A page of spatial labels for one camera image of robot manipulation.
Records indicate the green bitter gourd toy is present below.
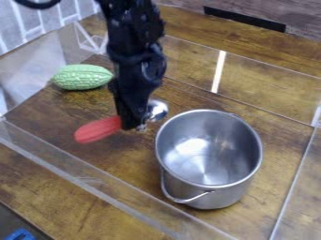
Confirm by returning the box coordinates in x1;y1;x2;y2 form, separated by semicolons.
52;64;112;91

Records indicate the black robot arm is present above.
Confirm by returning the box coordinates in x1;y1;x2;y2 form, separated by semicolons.
95;0;167;130

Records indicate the clear acrylic barrier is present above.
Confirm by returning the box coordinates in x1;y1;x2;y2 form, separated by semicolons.
0;17;321;240

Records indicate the pink handled metal spoon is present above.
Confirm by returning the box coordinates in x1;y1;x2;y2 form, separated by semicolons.
73;99;169;143

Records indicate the black wall vent strip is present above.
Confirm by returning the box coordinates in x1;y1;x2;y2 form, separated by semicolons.
203;6;286;33

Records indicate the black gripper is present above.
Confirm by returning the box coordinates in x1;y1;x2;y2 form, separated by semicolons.
104;41;168;133

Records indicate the blue object at corner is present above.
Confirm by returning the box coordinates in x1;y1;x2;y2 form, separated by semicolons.
4;229;36;240

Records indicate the stainless steel pot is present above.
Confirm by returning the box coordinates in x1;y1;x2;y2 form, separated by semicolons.
155;109;263;210

